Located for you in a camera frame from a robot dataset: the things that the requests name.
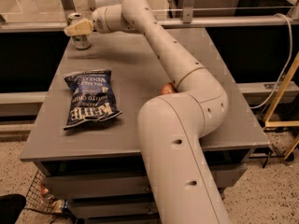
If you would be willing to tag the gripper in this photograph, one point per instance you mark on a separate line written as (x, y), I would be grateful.
(99, 20)

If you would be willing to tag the green and white 7up can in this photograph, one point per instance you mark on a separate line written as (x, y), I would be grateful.
(80, 41)

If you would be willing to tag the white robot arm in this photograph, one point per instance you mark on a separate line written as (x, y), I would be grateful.
(170, 126)

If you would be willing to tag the blue Kettle chips bag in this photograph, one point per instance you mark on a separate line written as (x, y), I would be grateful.
(93, 98)

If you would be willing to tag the red apple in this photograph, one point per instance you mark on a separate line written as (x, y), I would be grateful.
(168, 88)

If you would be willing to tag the grey drawer cabinet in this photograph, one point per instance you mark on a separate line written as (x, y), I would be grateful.
(98, 167)

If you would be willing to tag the black object bottom left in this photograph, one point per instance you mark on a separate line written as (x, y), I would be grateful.
(11, 206)

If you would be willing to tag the metal railing frame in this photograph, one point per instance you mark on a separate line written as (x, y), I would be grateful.
(27, 15)

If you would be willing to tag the wire basket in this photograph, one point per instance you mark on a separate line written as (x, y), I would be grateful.
(39, 199)

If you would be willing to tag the yellow wooden frame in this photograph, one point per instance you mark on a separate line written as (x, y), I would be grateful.
(281, 117)

